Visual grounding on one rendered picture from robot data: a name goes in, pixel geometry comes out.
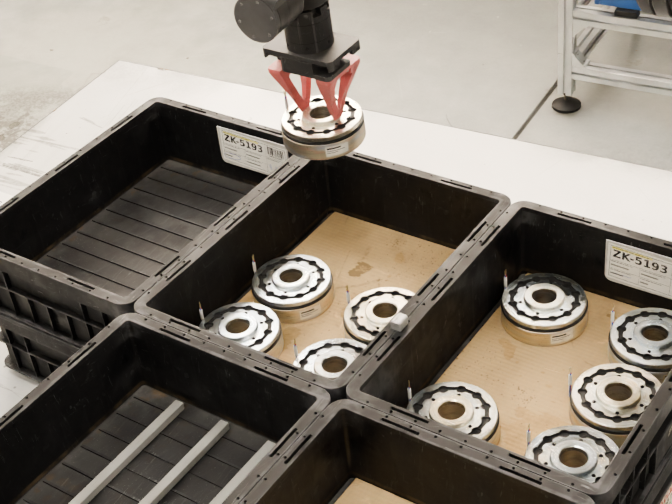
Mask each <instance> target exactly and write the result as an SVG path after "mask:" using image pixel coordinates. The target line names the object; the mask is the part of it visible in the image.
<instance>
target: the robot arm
mask: <svg viewBox="0 0 672 504"><path fill-rule="evenodd" d="M234 17H235V21H236V23H237V25H238V27H239V28H240V30H241V31H242V32H243V33H244V34H245V35H246V36H247V37H248V38H250V39H251V40H253V41H256V42H259V43H266V44H264V45H263V53H264V57H265V58H266V57H268V56H269V55H271V56H275V57H277V60H276V61H275V62H273V63H272V64H271V65H270V66H269V67H268V71H269V73H270V75H271V76H272V77H273V78H274V79H275V80H276V81H277V82H278V83H279V84H280V85H281V87H282V88H283V89H284V90H285V91H286V92H287V93H288V94H289V96H290V97H291V98H292V100H293V101H294V102H295V104H296V105H297V106H298V108H299V109H300V110H301V112H303V111H304V110H305V109H306V108H307V107H308V106H310V97H311V78H313V79H315V80H316V85H317V87H318V89H319V91H320V93H321V95H322V97H323V99H324V102H325V104H326V106H327V108H328V110H329V112H330V114H331V116H332V118H333V120H337V119H339V118H340V117H341V116H342V114H343V109H344V105H345V101H346V97H347V93H348V89H349V87H350V85H351V82H352V80H353V77H354V75H355V73H356V70H357V68H358V66H359V63H360V57H359V56H357V55H354V54H355V53H356V52H357V51H358V50H360V42H359V38H358V37H355V36H350V35H346V34H341V33H336V32H333V27H332V20H331V13H330V6H329V0H238V1H237V2H236V4H235V7H234ZM348 53H349V54H348ZM291 73H292V74H296V75H300V79H301V85H302V97H301V95H300V94H299V92H298V90H297V89H296V87H295V86H294V84H293V82H292V81H291V79H290V74H291ZM340 77H341V78H340ZM339 78H340V85H339V93H338V100H337V104H336V98H335V87H336V84H337V80H339Z"/></svg>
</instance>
